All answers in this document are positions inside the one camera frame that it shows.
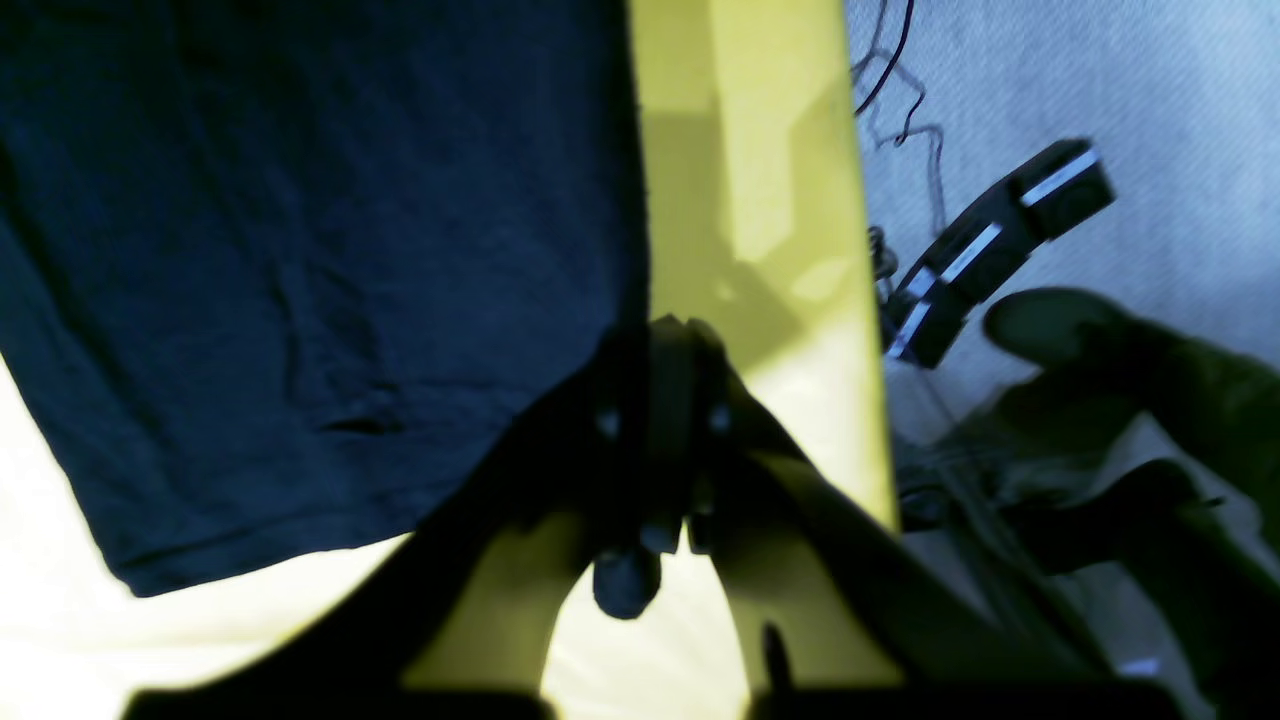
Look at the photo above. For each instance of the yellow tablecloth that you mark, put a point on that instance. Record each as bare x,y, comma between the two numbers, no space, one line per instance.
743,97

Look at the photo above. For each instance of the black T-shirt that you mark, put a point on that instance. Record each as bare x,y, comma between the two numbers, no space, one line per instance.
277,274

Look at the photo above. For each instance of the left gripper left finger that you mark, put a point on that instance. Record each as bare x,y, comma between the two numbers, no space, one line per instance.
456,624

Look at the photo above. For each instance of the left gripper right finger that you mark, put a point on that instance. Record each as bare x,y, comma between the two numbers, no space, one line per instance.
843,623

